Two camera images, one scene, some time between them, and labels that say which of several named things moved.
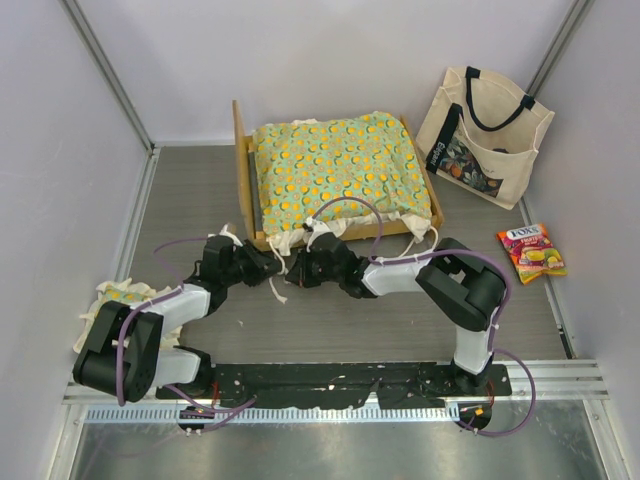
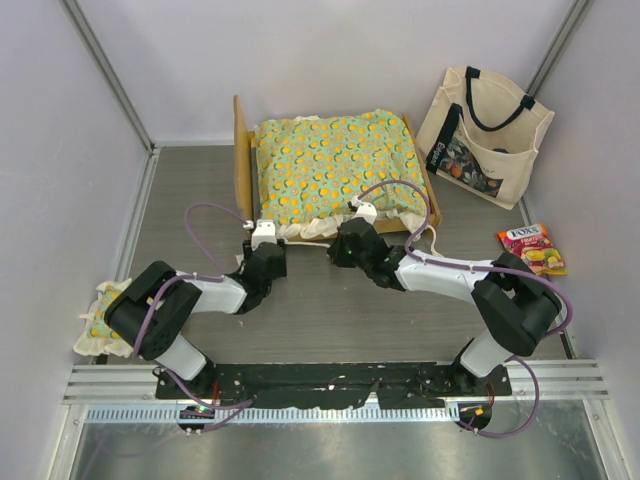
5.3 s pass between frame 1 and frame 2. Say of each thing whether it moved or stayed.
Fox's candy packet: stayed
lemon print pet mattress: stayed
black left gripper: moved
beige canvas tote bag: stayed
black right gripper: moved
